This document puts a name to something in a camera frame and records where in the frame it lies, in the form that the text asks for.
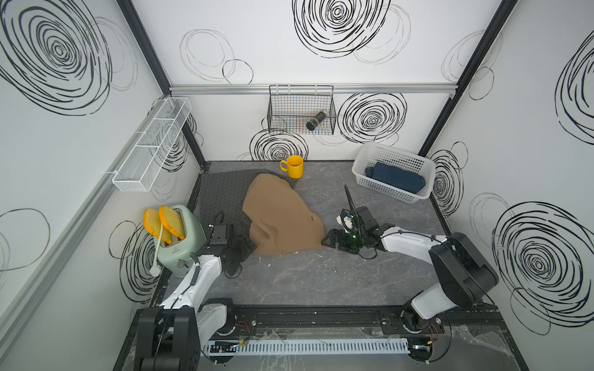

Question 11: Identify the white perforated plastic basket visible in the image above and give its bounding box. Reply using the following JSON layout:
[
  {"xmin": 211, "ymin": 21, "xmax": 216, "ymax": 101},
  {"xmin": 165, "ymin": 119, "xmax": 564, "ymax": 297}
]
[{"xmin": 352, "ymin": 142, "xmax": 436, "ymax": 203}]

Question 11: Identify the dark cylindrical bottle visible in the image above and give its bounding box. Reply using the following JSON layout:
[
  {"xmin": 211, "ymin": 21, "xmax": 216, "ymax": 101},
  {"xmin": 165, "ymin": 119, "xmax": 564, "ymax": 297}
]
[{"xmin": 306, "ymin": 111, "xmax": 327, "ymax": 131}]

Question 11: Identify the left toast slice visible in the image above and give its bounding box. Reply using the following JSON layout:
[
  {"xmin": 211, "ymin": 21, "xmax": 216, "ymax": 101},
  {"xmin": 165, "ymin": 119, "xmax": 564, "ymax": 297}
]
[{"xmin": 143, "ymin": 209, "xmax": 173, "ymax": 245}]

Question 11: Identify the yellow mug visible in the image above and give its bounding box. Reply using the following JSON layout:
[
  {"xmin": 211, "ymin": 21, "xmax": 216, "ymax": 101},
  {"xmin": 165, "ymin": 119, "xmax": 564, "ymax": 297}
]
[{"xmin": 280, "ymin": 156, "xmax": 304, "ymax": 179}]

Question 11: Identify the toast slice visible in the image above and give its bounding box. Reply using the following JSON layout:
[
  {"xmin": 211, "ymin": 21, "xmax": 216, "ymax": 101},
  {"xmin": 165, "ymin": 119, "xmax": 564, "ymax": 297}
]
[
  {"xmin": 143, "ymin": 209, "xmax": 173, "ymax": 245},
  {"xmin": 159, "ymin": 206, "xmax": 186, "ymax": 240}
]

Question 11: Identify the white slotted cable duct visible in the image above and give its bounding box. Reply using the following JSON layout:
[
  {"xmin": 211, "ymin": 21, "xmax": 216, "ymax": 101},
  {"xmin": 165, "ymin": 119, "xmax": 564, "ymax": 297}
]
[{"xmin": 203, "ymin": 339, "xmax": 410, "ymax": 356}]

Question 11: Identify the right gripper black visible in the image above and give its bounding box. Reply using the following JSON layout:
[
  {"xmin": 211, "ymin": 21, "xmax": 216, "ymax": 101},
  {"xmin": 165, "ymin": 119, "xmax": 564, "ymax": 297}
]
[{"xmin": 320, "ymin": 229, "xmax": 365, "ymax": 254}]

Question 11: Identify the right toast slice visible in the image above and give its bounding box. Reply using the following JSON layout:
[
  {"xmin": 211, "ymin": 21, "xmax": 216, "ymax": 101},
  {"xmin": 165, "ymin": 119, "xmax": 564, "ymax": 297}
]
[{"xmin": 159, "ymin": 206, "xmax": 186, "ymax": 240}]

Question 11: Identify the tan brown skirt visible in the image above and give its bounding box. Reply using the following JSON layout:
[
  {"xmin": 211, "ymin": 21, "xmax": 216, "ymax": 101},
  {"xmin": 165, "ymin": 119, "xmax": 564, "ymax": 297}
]
[{"xmin": 242, "ymin": 173, "xmax": 326, "ymax": 257}]

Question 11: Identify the white wire wall shelf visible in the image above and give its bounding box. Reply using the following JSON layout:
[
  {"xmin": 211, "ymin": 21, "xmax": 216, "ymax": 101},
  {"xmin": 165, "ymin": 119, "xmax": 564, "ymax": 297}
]
[{"xmin": 112, "ymin": 97, "xmax": 191, "ymax": 193}]

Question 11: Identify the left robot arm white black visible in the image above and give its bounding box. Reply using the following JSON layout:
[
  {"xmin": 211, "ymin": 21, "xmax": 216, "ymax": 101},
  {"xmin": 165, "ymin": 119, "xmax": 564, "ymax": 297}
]
[{"xmin": 133, "ymin": 224, "xmax": 255, "ymax": 370}]

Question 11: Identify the dark perforated mat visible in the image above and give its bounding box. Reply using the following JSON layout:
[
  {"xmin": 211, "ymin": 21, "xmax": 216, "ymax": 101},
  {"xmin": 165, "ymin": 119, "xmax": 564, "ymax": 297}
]
[{"xmin": 195, "ymin": 168, "xmax": 298, "ymax": 237}]

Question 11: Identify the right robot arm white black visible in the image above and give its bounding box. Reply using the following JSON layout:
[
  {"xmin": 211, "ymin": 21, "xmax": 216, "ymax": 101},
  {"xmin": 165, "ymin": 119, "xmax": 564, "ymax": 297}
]
[{"xmin": 321, "ymin": 207, "xmax": 499, "ymax": 334}]

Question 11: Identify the blue denim skirt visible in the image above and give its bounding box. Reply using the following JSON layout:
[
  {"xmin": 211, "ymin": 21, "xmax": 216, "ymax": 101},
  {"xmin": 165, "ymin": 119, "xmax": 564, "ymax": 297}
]
[{"xmin": 364, "ymin": 162, "xmax": 426, "ymax": 194}]

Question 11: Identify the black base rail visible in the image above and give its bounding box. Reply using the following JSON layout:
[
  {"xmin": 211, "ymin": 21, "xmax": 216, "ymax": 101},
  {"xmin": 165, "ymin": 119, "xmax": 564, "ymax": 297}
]
[{"xmin": 134, "ymin": 303, "xmax": 502, "ymax": 337}]

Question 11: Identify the black wire wall basket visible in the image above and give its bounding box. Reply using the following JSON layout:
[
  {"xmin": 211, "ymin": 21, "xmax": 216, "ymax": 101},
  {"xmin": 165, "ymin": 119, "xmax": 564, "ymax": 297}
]
[{"xmin": 266, "ymin": 84, "xmax": 337, "ymax": 135}]

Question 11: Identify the white toaster plug cord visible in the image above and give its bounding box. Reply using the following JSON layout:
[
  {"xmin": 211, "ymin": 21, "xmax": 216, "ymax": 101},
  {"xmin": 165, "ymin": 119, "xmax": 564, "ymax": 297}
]
[{"xmin": 149, "ymin": 224, "xmax": 164, "ymax": 278}]

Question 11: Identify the mint green toaster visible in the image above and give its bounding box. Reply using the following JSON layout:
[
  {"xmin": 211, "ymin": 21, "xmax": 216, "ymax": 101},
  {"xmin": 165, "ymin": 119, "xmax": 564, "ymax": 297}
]
[{"xmin": 157, "ymin": 204, "xmax": 206, "ymax": 278}]

